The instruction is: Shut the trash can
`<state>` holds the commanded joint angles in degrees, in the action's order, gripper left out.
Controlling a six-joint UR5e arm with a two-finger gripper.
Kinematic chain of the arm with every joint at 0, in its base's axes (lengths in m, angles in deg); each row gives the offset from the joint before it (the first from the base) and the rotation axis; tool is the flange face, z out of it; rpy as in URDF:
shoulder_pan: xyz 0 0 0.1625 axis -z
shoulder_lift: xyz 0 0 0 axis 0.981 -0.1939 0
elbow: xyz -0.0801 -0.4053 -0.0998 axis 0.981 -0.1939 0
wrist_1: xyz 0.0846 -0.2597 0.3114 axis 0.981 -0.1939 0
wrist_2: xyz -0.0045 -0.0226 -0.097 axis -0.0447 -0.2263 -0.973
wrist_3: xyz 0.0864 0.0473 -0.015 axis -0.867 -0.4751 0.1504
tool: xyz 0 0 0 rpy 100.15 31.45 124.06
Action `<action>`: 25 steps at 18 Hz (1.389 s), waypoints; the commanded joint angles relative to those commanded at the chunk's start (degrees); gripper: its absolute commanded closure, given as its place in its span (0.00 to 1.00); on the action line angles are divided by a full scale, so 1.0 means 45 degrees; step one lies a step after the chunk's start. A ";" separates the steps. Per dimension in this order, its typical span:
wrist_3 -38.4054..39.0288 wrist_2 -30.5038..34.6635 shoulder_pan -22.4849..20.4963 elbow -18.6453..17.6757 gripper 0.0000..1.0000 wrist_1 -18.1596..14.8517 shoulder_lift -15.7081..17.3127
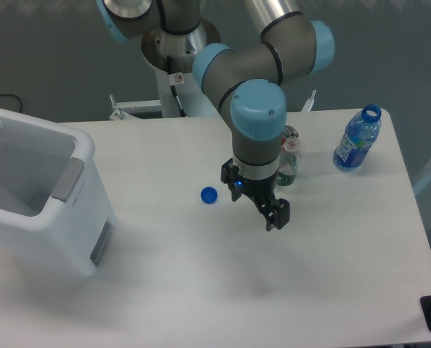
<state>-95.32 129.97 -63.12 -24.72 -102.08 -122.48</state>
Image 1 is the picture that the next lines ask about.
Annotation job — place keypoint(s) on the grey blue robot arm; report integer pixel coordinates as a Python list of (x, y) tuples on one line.
[(198, 75)]

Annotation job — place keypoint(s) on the blue bottle cap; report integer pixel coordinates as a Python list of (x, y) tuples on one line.
[(209, 195)]

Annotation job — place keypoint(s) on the white table frame bracket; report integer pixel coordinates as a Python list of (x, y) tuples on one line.
[(135, 108)]

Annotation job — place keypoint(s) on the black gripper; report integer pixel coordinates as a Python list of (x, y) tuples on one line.
[(257, 184)]

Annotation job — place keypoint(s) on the clear green label bottle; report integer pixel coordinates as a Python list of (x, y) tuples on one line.
[(289, 157)]

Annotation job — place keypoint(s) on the white trash can body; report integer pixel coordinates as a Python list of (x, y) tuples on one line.
[(54, 209)]

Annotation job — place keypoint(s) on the blue drink bottle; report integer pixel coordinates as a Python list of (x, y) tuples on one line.
[(360, 134)]

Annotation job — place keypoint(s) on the crushed red soda can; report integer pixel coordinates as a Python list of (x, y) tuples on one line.
[(290, 131)]

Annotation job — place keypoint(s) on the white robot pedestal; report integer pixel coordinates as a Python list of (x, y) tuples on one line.
[(171, 57)]

